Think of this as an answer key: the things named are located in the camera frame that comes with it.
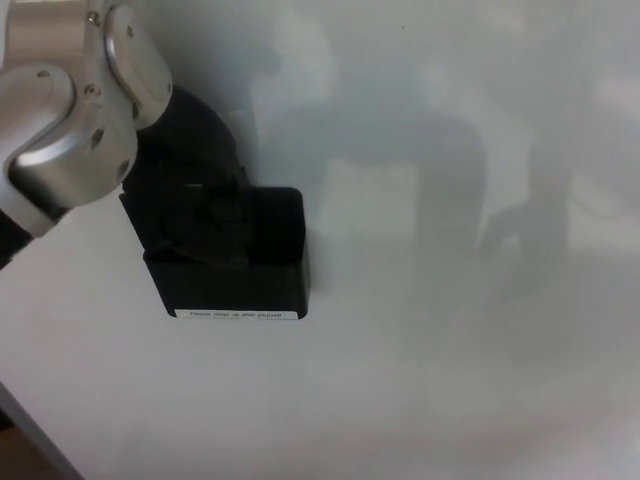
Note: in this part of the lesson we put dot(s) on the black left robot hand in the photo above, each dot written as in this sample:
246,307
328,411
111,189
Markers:
190,150

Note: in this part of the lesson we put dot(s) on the black magnetic marker holder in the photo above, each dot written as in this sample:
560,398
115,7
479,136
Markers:
240,292

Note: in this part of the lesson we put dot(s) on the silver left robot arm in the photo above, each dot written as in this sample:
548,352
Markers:
65,125

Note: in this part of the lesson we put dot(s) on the white whiteboard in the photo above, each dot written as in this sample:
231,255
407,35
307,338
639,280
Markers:
450,350

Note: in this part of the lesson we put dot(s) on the grey whiteboard frame edge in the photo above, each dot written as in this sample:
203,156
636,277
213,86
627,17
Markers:
45,440

